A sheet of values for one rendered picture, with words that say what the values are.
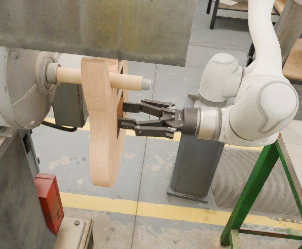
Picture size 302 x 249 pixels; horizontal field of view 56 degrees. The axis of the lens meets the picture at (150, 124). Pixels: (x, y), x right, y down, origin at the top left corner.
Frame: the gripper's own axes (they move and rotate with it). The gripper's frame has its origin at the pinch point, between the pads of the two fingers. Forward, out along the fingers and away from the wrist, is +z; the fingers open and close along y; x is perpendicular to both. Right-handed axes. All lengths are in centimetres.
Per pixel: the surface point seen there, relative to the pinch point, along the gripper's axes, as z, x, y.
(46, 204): 31, -52, 5
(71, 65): 18.7, 3.5, 18.0
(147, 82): -6.8, 15.9, -9.2
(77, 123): 16.9, -14.8, 12.0
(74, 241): 22, -80, 6
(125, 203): 4, -107, 50
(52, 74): 13.0, 16.1, -10.5
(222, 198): -59, -107, 62
